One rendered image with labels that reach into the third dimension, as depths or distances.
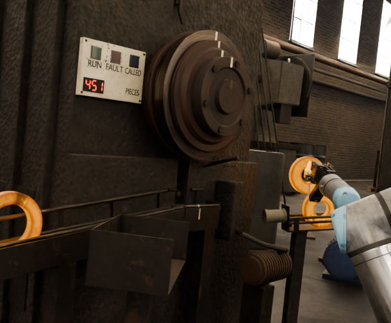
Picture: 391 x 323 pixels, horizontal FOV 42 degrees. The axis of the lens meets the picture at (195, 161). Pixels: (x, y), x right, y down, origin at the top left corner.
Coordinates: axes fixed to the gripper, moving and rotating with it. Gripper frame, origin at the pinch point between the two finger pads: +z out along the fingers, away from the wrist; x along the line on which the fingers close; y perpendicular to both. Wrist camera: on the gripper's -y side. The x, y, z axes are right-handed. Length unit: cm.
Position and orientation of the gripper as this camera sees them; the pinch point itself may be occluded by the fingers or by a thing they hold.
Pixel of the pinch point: (307, 170)
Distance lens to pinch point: 217.4
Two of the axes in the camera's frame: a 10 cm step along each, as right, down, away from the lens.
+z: -1.7, -3.4, 9.2
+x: -9.7, -0.9, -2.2
